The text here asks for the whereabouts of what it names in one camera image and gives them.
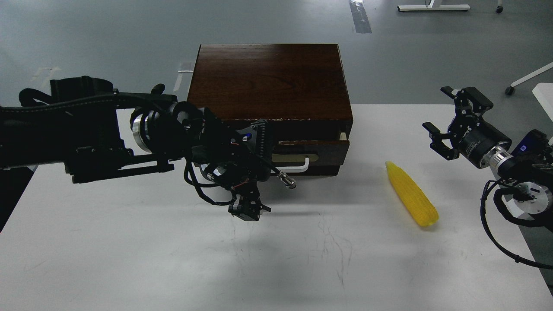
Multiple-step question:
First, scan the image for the white side table edge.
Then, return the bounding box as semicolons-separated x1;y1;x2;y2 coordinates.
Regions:
532;83;553;122

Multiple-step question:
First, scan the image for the dark wooden drawer cabinet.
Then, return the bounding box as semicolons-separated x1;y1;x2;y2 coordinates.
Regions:
185;43;354;143

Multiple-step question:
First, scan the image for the white desk leg base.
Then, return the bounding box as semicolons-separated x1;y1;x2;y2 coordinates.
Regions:
397;0;471;12

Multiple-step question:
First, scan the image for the wooden drawer with white handle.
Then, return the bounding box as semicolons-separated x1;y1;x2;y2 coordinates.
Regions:
270;133;350;176

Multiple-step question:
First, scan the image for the white chair leg with caster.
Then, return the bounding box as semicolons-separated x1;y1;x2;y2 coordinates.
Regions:
504;62;553;96

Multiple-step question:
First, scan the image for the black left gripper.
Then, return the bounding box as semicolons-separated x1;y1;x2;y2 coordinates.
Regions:
191;119;297;221

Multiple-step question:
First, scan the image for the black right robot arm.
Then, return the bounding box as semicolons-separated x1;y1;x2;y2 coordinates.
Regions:
423;86;552;230

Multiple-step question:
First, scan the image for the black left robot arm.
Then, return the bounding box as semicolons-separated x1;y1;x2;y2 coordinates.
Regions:
1;76;296;221

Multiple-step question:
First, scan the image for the yellow corn cob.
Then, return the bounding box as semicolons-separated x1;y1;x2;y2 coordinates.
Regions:
385;161;439;228

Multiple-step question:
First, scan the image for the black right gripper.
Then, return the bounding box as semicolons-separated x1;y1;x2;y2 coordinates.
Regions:
422;86;512;168

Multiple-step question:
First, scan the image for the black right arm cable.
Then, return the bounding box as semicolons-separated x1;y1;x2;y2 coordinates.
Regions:
480;179;553;270

